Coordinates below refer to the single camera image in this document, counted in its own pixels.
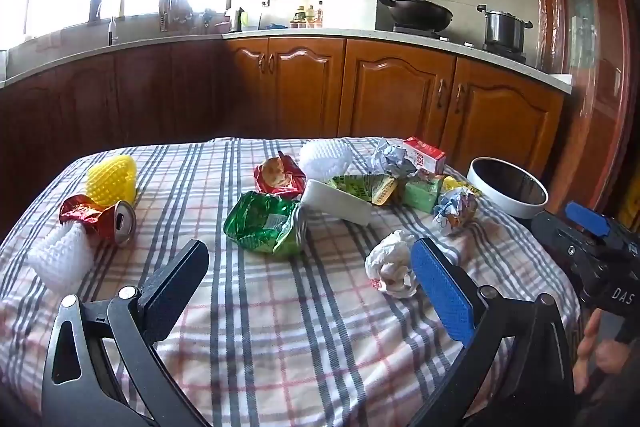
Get dish rack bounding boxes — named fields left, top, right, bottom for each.
left=159, top=0, right=197, bottom=32

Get checked tablecloth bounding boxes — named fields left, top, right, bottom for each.
left=0, top=137, right=581, bottom=427

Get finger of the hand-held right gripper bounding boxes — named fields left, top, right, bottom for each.
left=531, top=212, right=585, bottom=267
left=565, top=202, right=612, bottom=238

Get white rectangular dish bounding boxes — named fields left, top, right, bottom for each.
left=300, top=178, right=373, bottom=226

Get white round bin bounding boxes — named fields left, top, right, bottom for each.
left=466, top=157, right=549, bottom=219

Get red white carton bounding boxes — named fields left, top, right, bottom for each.
left=402, top=137, right=447, bottom=175

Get black wok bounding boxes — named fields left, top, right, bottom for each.
left=353, top=0, right=454, bottom=32

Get green box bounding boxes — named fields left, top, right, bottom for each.
left=402, top=169, right=446, bottom=214

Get green crumpled chip bag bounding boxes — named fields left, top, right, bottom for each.
left=223, top=191, right=309, bottom=258

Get crushed red can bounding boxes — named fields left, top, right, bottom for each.
left=59, top=194, right=137, bottom=249

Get crumpled printed paper ball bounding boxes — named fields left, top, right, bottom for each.
left=432, top=187, right=479, bottom=235

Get green yellow snack wrapper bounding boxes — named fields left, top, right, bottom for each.
left=330, top=173, right=401, bottom=206

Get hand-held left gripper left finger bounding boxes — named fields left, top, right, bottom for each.
left=41, top=239, right=211, bottom=427

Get steel pot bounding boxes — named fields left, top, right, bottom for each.
left=476, top=4, right=533, bottom=50

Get wooden lower cabinets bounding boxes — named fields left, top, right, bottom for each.
left=0, top=38, right=566, bottom=228

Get white foam fruit net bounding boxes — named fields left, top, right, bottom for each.
left=27, top=223, right=96, bottom=294
left=298, top=139, right=352, bottom=180

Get yellow foam fruit net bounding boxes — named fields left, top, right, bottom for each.
left=87, top=155, right=139, bottom=208

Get person's right hand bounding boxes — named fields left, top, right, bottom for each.
left=573, top=308, right=640, bottom=395

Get sink faucet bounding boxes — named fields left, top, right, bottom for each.
left=97, top=0, right=122, bottom=46

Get gas stove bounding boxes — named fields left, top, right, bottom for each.
left=375, top=24, right=528, bottom=62

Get red snack wrapper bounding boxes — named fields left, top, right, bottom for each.
left=253, top=152, right=307, bottom=196

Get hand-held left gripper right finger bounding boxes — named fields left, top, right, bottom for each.
left=410, top=237, right=576, bottom=427

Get crumpled blue white paper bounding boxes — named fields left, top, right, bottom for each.
left=367, top=138, right=417, bottom=178

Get white tissue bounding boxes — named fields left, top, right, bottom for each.
left=365, top=229, right=418, bottom=299

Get wooden glass door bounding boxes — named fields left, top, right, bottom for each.
left=537, top=0, right=640, bottom=220

